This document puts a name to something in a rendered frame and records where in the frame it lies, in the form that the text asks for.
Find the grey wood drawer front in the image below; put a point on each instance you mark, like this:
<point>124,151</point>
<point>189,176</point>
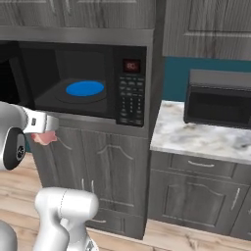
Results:
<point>124,224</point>
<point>202,165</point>

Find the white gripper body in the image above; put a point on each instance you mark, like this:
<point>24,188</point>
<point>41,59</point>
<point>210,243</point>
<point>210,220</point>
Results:
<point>52,122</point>

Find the grey wood cupboard door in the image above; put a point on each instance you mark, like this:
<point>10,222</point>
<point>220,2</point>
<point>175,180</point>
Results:
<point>242,219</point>
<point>65,170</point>
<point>114,173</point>
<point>196,202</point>

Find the grey wood wall cupboard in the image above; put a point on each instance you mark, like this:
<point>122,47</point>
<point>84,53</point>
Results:
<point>78,13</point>
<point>209,29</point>

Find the blue round plate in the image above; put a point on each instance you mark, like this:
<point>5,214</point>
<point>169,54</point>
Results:
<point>85,88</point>

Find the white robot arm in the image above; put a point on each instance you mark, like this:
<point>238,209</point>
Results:
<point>65,209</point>

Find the black toaster oven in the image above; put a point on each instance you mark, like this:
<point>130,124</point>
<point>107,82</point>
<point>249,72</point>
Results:
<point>217,104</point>

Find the pink raw steak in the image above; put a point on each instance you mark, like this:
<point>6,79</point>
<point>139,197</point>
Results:
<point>45,138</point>

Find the black microwave door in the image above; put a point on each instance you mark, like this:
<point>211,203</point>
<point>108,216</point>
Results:
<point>13,81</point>

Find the black built-in microwave oven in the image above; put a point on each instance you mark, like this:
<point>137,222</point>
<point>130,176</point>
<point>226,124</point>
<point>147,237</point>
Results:
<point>130,98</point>

